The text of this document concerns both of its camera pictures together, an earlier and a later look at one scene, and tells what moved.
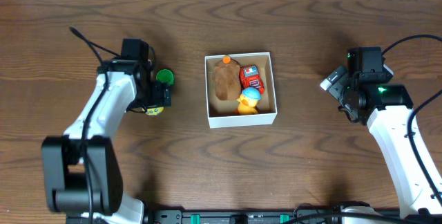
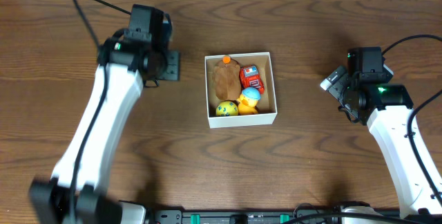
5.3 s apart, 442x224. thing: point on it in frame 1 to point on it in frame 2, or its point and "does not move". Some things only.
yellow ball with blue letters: (154, 111) to (226, 108)
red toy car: (249, 77) does not move
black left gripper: (163, 95) to (170, 66)
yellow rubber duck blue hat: (248, 100) does not move
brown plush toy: (227, 75) does not move
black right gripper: (340, 77) does not move
